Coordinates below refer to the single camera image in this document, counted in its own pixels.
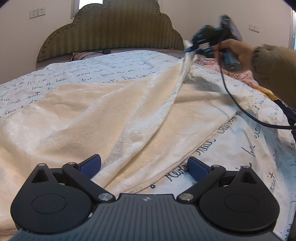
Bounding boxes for window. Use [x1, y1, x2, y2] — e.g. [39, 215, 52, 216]
[70, 0, 105, 19]

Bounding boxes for white wall socket pair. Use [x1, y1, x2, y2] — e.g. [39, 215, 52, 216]
[30, 7, 46, 19]

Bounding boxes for white light switch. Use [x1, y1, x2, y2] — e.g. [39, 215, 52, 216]
[248, 24, 260, 33]

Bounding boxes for small black device on bed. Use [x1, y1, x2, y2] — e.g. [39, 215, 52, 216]
[102, 49, 111, 54]

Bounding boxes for person's right hand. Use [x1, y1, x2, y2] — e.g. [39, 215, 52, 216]
[212, 39, 255, 72]

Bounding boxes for right forearm brown sleeve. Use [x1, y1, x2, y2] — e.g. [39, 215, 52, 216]
[252, 45, 295, 109]

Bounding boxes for cream fleece pants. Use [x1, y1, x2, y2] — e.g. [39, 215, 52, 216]
[1, 51, 236, 218]

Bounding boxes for black cable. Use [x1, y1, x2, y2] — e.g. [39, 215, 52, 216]
[213, 48, 296, 130]

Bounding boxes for green upholstered headboard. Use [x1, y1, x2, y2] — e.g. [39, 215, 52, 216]
[37, 0, 184, 63]

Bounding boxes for white script-print quilt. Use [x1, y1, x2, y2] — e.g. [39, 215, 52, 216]
[1, 51, 295, 240]

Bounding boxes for striped pillow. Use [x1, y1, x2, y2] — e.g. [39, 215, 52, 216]
[71, 51, 103, 61]

